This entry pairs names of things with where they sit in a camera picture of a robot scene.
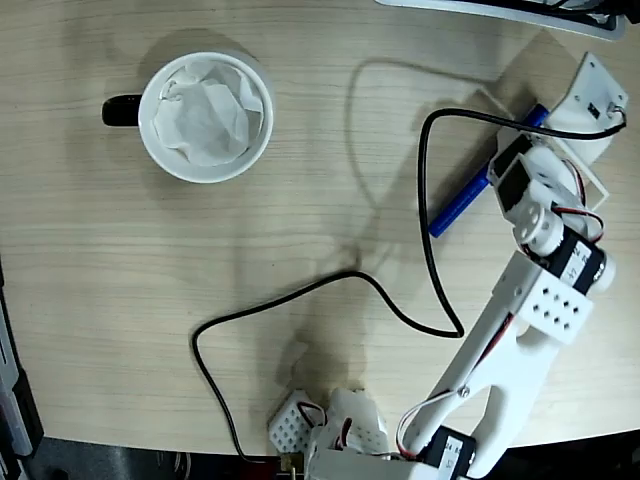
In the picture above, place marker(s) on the crumpled white tissue paper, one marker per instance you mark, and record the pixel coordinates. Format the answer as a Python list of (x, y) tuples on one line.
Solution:
[(205, 120)]

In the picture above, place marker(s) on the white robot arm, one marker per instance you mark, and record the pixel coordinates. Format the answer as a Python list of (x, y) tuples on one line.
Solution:
[(510, 340)]

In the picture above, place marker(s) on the grey metal bar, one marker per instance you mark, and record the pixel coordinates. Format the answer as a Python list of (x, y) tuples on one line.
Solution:
[(10, 390)]

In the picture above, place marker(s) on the blue pen with metal clip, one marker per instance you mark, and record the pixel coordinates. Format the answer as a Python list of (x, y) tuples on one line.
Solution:
[(455, 210)]

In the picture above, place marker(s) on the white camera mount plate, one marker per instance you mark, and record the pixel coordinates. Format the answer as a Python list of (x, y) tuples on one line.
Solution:
[(585, 100)]

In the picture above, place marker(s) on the black block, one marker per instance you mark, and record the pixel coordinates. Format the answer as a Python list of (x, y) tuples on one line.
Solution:
[(30, 415)]

